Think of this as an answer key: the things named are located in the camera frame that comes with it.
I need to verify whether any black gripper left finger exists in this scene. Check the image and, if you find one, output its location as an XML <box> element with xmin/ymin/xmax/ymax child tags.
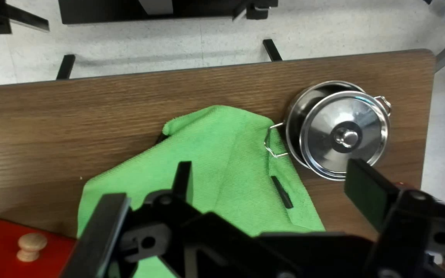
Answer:
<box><xmin>59</xmin><ymin>159</ymin><xmax>204</xmax><ymax>278</ymax></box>

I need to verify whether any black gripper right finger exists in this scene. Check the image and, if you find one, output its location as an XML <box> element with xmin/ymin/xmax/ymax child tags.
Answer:
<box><xmin>343</xmin><ymin>157</ymin><xmax>445</xmax><ymax>278</ymax></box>

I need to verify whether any green towel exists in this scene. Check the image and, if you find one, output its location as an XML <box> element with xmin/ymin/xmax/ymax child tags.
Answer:
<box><xmin>76</xmin><ymin>103</ymin><xmax>328</xmax><ymax>278</ymax></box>

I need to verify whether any small wooden drawer knob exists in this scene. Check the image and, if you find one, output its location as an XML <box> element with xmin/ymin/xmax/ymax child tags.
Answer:
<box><xmin>16</xmin><ymin>230</ymin><xmax>50</xmax><ymax>264</ymax></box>

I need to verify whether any steel pot with lid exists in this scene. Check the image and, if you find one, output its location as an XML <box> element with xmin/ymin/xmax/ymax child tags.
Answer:
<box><xmin>264</xmin><ymin>78</ymin><xmax>394</xmax><ymax>183</ymax></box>

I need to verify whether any black base table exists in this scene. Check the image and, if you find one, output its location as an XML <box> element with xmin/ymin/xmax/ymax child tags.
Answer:
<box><xmin>57</xmin><ymin>0</ymin><xmax>250</xmax><ymax>26</ymax></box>

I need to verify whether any black metal stand foot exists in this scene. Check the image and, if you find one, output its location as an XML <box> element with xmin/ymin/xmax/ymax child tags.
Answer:
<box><xmin>0</xmin><ymin>0</ymin><xmax>51</xmax><ymax>35</ymax></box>

